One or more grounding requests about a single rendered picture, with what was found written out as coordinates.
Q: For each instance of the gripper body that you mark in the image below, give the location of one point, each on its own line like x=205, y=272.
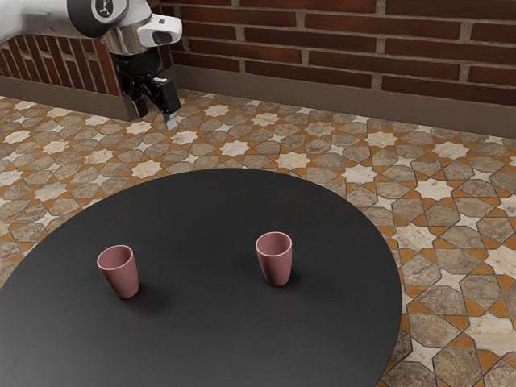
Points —
x=135, y=66

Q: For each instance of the pink cup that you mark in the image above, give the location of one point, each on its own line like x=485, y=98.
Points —
x=118, y=271
x=274, y=258

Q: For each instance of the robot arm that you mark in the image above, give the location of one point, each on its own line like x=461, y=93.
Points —
x=48, y=16

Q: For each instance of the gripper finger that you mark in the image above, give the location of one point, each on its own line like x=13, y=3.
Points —
x=166, y=96
x=142, y=105

